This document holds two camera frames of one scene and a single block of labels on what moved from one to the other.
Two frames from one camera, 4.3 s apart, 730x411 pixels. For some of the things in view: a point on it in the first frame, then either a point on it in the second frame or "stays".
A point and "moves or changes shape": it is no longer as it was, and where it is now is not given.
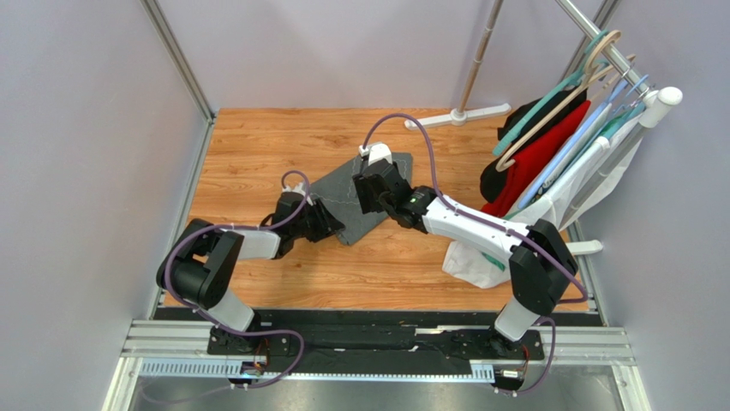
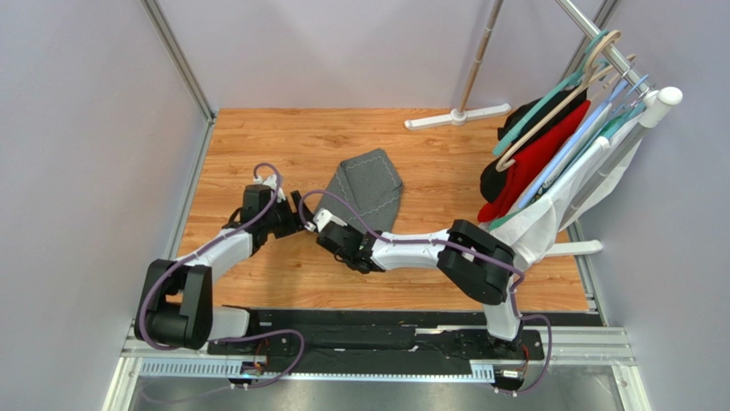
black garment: (493, 175) stays
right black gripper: (367, 190) to (328, 235)
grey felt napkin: (338, 194) moves or changes shape
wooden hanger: (591, 72) stays
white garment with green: (476, 265) stays
